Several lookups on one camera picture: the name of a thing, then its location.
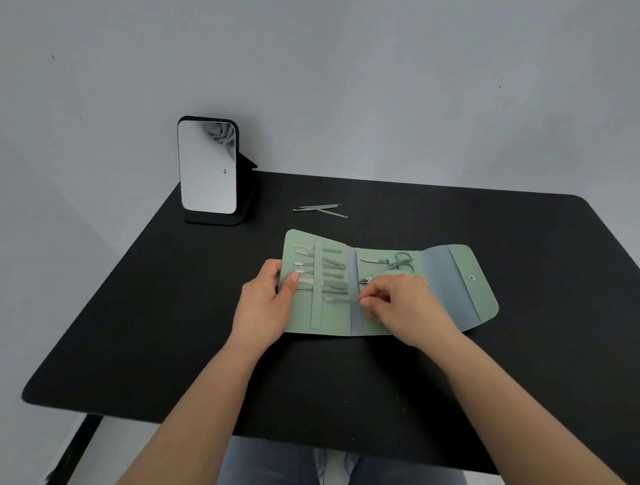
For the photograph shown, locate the green folding manicure case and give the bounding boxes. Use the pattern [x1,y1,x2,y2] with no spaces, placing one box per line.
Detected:
[277,229,500,337]

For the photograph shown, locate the person's leg in jeans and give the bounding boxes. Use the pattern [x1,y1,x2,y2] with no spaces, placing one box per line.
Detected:
[216,434,327,485]
[345,451,470,485]

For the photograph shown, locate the person's left hand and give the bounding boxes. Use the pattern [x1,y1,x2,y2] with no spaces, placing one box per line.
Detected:
[229,259,301,351]

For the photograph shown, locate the person's right hand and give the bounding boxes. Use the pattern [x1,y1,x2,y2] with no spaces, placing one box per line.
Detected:
[358,274,464,350]

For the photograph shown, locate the green-handled nail scissors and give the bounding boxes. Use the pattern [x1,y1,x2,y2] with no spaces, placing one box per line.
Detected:
[360,252,415,273]

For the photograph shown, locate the person's right leg in jeans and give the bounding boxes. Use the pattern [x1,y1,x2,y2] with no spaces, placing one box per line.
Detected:
[345,451,470,485]

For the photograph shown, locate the black-framed standing mirror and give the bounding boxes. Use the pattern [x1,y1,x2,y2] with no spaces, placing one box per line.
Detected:
[177,115,259,227]

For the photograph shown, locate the black table leg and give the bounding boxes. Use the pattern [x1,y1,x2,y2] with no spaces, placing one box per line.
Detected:
[44,414,104,485]

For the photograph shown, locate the person's left leg in jeans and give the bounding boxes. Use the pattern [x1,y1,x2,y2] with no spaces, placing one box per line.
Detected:
[216,434,327,485]

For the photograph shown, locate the row of green manicure tools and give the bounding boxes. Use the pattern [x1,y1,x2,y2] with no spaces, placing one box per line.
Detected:
[292,243,350,295]

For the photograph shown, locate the person's left forearm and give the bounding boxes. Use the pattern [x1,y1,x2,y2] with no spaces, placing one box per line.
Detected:
[116,334,273,485]

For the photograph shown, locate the person's right forearm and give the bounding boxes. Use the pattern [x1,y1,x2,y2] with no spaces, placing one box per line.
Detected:
[429,327,627,485]

